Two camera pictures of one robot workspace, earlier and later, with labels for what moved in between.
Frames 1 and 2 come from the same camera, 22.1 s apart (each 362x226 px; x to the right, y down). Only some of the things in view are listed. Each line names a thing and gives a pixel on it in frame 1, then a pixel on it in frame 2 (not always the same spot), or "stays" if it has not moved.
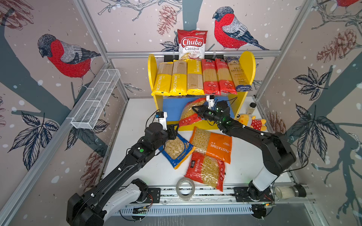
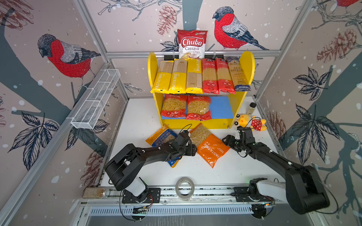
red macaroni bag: x=188 y=115 → x=174 y=107
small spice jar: x=252 y=106 stays
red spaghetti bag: x=210 y=82 stays
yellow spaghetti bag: x=195 y=84 stays
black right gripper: x=202 y=114 → x=228 y=138
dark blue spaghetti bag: x=241 y=83 stays
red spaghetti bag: x=226 y=84 stays
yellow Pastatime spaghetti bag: x=178 y=86 stays
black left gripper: x=172 y=133 → x=192 y=149
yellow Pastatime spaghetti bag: x=163 y=85 stays
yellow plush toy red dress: x=250 y=121 stays
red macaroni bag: x=207 y=170 → x=198 y=108
